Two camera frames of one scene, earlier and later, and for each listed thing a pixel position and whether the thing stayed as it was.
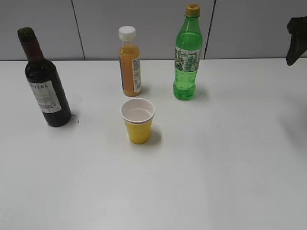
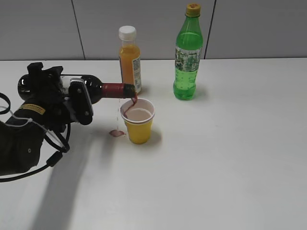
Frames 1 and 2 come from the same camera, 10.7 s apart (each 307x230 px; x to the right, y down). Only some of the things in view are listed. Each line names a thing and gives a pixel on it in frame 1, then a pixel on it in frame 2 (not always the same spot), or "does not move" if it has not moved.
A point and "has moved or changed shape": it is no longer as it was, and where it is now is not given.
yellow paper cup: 138,114 does not move
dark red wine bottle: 46,84 has moved or changed shape
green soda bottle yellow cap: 189,41 does not move
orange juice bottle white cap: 130,62 does not move
